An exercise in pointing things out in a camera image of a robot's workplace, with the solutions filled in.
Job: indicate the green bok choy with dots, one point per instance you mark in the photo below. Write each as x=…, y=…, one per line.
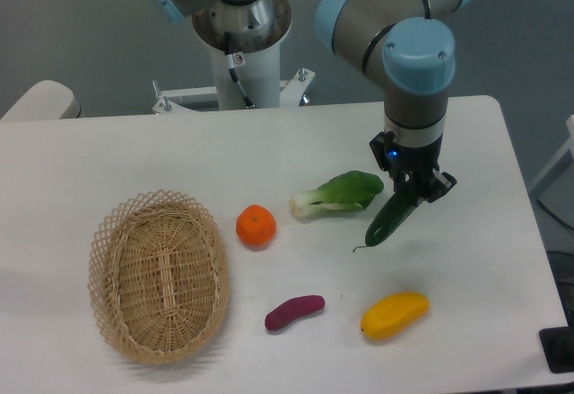
x=352, y=191

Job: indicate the green cucumber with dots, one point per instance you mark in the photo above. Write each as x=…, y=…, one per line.
x=392, y=214

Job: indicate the orange tangerine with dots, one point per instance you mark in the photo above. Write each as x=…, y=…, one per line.
x=256, y=227

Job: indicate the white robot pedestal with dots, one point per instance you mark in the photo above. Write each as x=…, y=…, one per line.
x=244, y=43

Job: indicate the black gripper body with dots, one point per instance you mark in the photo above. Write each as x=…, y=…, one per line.
x=392, y=157

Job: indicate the yellow mango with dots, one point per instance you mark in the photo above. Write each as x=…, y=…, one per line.
x=393, y=314

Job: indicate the black device at edge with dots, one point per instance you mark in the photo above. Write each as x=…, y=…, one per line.
x=557, y=344

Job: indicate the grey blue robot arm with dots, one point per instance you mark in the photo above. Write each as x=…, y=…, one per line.
x=402, y=46

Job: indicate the purple sweet potato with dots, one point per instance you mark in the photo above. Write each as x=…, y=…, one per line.
x=293, y=309

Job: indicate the white furniture leg right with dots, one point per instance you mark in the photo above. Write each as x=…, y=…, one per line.
x=555, y=166

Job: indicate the woven wicker basket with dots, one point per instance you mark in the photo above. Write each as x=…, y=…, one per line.
x=159, y=281

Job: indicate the white chair backrest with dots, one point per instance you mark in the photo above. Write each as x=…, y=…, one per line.
x=45, y=100

